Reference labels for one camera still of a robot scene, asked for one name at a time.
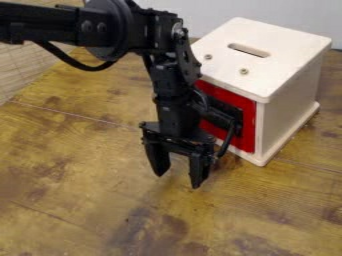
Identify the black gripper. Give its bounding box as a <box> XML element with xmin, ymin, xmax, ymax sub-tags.
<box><xmin>140</xmin><ymin>89</ymin><xmax>215</xmax><ymax>189</ymax></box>

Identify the red drawer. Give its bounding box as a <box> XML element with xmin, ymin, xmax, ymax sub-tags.
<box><xmin>196</xmin><ymin>80</ymin><xmax>256</xmax><ymax>153</ymax></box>

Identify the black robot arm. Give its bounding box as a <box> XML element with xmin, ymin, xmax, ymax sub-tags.
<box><xmin>0</xmin><ymin>0</ymin><xmax>215</xmax><ymax>188</ymax></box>

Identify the white wooden cabinet box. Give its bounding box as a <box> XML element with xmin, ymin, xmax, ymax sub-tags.
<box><xmin>192</xmin><ymin>17</ymin><xmax>331</xmax><ymax>166</ymax></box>

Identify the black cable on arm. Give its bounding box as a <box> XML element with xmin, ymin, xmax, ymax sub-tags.
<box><xmin>191</xmin><ymin>88</ymin><xmax>211</xmax><ymax>113</ymax></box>

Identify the black cable loop at arm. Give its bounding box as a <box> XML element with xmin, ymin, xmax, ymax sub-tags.
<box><xmin>34</xmin><ymin>40</ymin><xmax>119</xmax><ymax>72</ymax></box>

